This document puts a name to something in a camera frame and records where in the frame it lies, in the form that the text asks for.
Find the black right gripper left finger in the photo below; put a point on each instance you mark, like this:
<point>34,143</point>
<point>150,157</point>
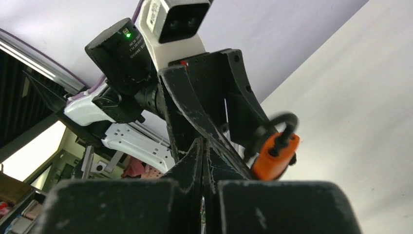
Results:
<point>168,205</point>

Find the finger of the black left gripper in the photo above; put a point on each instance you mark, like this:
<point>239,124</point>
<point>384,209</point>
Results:
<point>178,85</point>
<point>245,114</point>

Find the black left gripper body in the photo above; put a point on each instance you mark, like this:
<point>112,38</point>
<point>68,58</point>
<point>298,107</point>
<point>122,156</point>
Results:
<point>208,79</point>

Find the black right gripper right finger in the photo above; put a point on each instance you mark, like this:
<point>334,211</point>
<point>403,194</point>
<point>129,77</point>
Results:
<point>235,205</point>

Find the orange padlock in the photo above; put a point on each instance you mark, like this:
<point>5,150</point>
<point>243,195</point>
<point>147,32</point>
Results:
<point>274,145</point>

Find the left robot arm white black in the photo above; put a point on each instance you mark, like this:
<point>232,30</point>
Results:
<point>102,116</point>

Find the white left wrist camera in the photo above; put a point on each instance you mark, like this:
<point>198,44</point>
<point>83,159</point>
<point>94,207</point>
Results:
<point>169,29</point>

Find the aluminium frame rails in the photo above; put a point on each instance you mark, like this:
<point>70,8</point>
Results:
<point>38,62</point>

